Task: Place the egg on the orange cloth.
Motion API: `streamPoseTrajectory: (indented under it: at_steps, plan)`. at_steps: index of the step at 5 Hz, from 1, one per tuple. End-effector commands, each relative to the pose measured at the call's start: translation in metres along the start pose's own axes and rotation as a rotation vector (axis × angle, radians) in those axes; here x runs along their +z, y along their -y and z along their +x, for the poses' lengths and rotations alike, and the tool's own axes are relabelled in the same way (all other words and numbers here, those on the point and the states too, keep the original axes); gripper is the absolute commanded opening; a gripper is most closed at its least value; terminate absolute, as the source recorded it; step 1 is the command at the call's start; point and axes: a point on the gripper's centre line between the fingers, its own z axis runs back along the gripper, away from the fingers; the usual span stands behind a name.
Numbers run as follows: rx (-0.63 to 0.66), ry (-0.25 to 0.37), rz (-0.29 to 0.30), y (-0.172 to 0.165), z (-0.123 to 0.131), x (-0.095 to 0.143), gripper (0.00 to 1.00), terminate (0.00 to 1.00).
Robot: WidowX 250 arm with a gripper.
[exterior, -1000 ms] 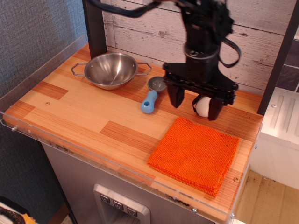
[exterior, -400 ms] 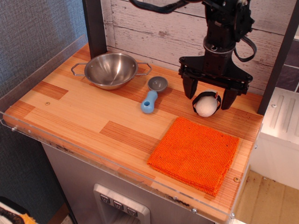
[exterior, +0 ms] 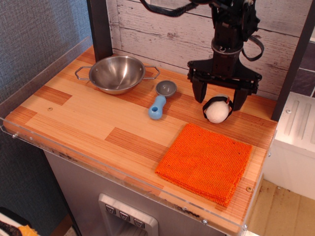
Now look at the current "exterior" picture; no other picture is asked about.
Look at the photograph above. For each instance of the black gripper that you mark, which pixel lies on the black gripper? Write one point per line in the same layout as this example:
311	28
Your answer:
226	71

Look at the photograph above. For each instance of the white plush egg black band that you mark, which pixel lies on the white plush egg black band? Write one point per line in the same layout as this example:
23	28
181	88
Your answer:
218	108

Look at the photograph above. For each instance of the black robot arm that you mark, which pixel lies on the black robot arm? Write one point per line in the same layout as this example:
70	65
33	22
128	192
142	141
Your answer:
234	22

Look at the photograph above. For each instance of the orange folded cloth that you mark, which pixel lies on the orange folded cloth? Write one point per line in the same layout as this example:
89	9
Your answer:
205	163

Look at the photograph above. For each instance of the blue grey toy scoop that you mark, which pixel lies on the blue grey toy scoop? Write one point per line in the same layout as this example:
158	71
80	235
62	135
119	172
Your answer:
164	89

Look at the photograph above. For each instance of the white toy sink unit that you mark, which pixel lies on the white toy sink unit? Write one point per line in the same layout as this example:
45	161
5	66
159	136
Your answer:
290	162

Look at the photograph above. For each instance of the silver dispenser panel with buttons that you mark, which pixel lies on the silver dispenser panel with buttons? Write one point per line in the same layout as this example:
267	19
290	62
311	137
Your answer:
121	219

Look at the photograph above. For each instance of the grey toy fridge cabinet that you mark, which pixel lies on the grey toy fridge cabinet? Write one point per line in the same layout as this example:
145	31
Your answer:
82	187

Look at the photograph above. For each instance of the yellow black object bottom corner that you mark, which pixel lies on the yellow black object bottom corner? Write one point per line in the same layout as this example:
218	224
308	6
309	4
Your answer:
11	230

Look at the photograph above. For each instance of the dark right shelf post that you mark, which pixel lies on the dark right shelf post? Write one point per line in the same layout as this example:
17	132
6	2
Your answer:
295	62

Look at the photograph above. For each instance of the dark shelf post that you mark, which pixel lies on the dark shelf post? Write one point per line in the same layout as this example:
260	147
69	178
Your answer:
100	28
295	62

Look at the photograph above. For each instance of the stainless steel bowl with handles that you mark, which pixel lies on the stainless steel bowl with handles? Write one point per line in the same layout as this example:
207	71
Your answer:
117	75

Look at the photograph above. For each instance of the dark left shelf post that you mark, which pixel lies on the dark left shelf post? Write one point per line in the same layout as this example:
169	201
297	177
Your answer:
100	28

